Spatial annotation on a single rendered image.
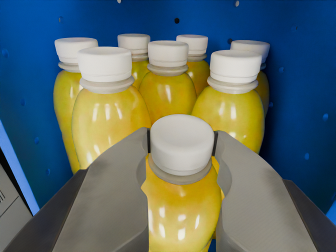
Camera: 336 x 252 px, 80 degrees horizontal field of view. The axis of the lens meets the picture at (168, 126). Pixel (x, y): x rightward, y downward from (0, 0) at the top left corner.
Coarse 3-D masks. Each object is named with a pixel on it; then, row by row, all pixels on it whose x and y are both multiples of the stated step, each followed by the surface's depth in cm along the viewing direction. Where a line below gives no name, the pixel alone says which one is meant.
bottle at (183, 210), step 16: (160, 176) 12; (176, 176) 12; (192, 176) 12; (208, 176) 13; (144, 192) 13; (160, 192) 12; (176, 192) 12; (192, 192) 12; (208, 192) 13; (160, 208) 12; (176, 208) 12; (192, 208) 12; (208, 208) 13; (160, 224) 13; (176, 224) 12; (192, 224) 13; (208, 224) 13; (160, 240) 13; (176, 240) 13; (192, 240) 13; (208, 240) 15
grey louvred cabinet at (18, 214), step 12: (0, 156) 166; (0, 168) 161; (0, 180) 161; (12, 180) 177; (0, 192) 160; (12, 192) 172; (0, 204) 160; (12, 204) 172; (24, 204) 187; (0, 216) 161; (12, 216) 171; (24, 216) 184; (0, 228) 160; (12, 228) 171; (0, 240) 160
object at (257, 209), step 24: (216, 144) 11; (240, 144) 10; (240, 168) 9; (264, 168) 9; (240, 192) 8; (264, 192) 8; (240, 216) 7; (264, 216) 7; (288, 216) 7; (216, 240) 7; (240, 240) 6; (264, 240) 6; (288, 240) 6
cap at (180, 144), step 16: (160, 128) 12; (176, 128) 12; (192, 128) 12; (208, 128) 12; (160, 144) 11; (176, 144) 11; (192, 144) 11; (208, 144) 11; (160, 160) 11; (176, 160) 11; (192, 160) 11; (208, 160) 12
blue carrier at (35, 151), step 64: (0, 0) 16; (64, 0) 21; (128, 0) 25; (192, 0) 26; (256, 0) 23; (320, 0) 18; (0, 64) 16; (320, 64) 18; (0, 128) 16; (320, 128) 18; (320, 192) 16
